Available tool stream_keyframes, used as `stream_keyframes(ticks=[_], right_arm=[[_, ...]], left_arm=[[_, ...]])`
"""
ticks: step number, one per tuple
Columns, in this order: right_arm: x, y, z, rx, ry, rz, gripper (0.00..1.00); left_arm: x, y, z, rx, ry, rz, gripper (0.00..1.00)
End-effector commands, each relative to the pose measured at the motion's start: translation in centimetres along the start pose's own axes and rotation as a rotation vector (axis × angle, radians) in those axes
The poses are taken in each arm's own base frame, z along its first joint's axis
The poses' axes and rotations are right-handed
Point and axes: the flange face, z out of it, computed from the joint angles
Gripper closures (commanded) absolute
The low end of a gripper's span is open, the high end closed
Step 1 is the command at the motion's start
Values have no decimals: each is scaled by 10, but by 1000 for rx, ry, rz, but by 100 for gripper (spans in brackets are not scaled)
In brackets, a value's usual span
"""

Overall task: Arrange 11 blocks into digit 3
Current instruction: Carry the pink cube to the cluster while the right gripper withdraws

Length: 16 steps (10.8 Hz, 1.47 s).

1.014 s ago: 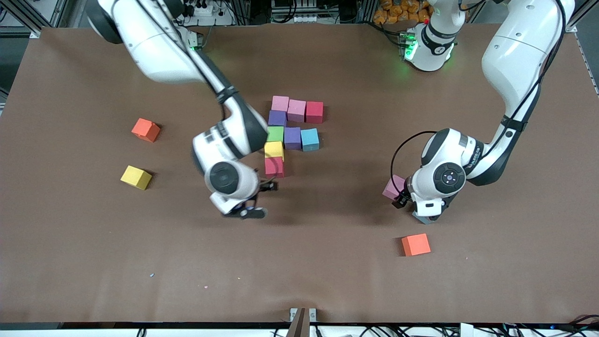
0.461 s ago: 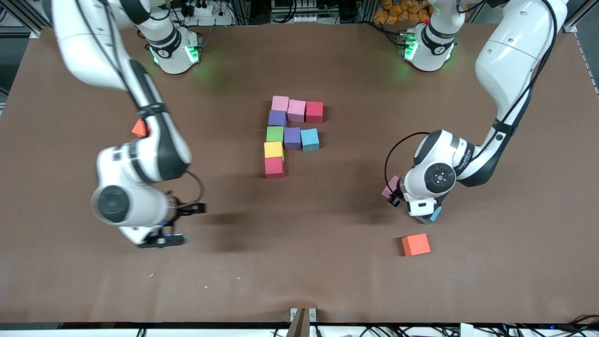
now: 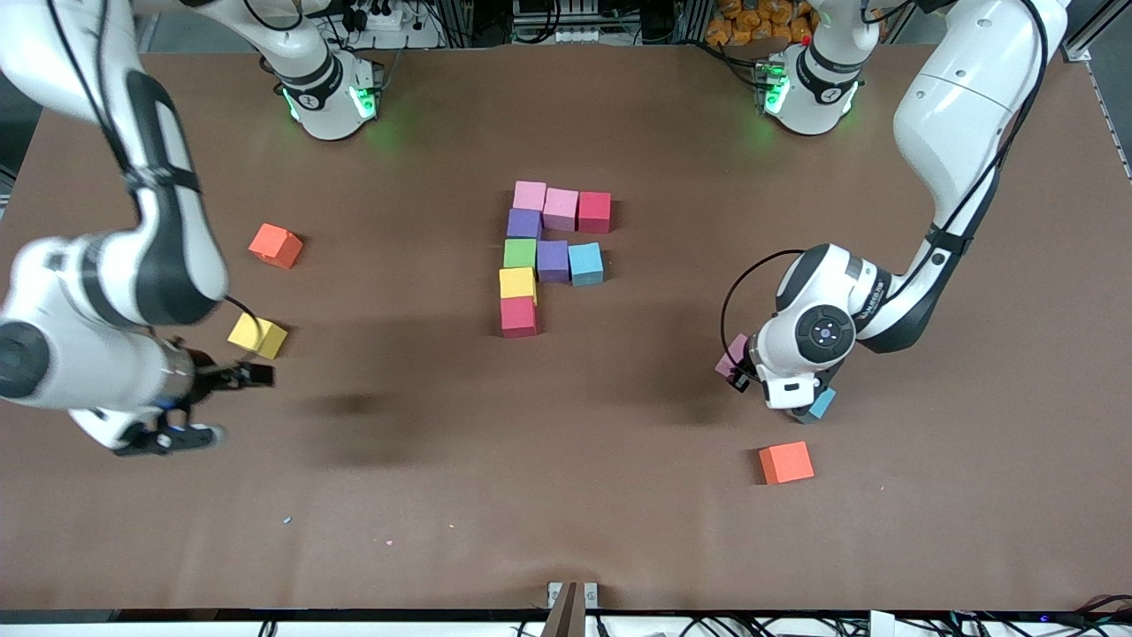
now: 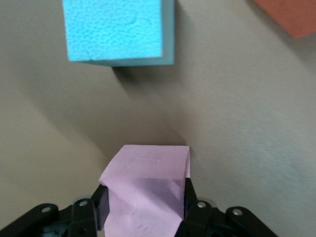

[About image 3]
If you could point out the red foam cube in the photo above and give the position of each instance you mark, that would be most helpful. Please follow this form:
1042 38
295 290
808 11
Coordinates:
518 316
594 212

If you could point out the green foam cube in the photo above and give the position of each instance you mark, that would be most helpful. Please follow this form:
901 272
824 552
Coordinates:
520 254

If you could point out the white electronic device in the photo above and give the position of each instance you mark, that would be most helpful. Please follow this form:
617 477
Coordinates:
566 35

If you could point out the purple foam cube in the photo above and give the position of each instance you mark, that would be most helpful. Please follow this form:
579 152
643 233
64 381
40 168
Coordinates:
554 261
525 223

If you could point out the orange foam cube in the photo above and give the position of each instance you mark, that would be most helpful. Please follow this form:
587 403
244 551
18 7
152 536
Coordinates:
786 463
276 248

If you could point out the aluminium frame post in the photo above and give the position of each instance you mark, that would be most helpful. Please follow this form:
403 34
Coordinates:
1077 51

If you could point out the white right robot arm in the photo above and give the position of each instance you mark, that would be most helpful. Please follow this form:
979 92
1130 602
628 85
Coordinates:
88 292

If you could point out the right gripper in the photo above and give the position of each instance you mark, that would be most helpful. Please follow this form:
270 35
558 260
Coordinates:
210 381

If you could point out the blue foam cube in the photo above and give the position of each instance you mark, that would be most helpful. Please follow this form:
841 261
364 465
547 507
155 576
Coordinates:
585 264
821 405

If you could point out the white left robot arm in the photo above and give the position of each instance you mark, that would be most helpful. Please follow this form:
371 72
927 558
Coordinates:
955 115

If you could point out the white power strip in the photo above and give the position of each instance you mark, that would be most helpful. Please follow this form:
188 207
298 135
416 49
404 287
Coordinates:
398 40

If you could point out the brown paper table cover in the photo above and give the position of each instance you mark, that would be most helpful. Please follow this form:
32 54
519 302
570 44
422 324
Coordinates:
566 487

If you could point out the pink foam cube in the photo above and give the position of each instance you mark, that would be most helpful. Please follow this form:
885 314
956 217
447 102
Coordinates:
530 196
730 356
561 211

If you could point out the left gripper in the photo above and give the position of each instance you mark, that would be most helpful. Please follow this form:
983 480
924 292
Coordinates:
739 379

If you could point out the yellow foam cube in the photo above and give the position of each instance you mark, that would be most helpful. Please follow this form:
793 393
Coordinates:
517 283
265 338

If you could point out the orange snack bags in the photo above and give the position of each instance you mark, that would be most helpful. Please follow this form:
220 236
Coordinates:
761 26

